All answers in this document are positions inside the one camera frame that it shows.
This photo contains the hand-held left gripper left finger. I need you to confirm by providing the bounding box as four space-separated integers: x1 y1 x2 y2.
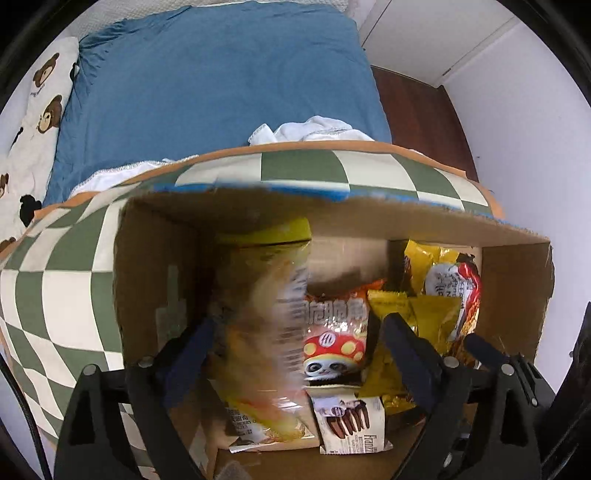
54 318 218 480

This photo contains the gold foil snack packet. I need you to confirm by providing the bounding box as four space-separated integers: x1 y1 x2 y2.
358 290 463 414

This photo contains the white garment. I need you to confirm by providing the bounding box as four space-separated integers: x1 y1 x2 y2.
248 115 376 147

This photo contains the black cable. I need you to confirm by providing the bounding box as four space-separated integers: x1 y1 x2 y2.
0 355 52 480

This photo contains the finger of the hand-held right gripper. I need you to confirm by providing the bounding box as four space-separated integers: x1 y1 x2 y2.
464 333 555 408

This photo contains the blue bed sheet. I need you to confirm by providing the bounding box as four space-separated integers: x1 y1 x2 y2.
44 0 394 206

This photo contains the yellow and red noodle packet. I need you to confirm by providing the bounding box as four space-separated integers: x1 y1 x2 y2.
403 239 482 357

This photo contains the bear print pillow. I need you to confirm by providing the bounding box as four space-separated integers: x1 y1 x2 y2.
0 37 80 256

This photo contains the yellow-green nut snack packet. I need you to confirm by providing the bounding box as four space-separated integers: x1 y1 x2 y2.
210 217 320 455

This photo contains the white wafer stick packet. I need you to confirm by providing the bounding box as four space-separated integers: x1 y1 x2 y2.
311 394 394 456

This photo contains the white lace-trimmed cloth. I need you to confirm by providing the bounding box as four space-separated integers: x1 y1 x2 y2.
73 154 200 195

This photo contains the green and white checkered mat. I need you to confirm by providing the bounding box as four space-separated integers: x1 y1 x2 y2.
0 141 506 439

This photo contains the orange panda snack packet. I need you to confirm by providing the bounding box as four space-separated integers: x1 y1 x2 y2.
302 277 387 388

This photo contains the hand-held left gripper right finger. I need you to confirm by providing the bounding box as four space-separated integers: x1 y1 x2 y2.
381 313 542 480

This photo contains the cardboard box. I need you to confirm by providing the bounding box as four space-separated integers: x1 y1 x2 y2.
113 185 555 480

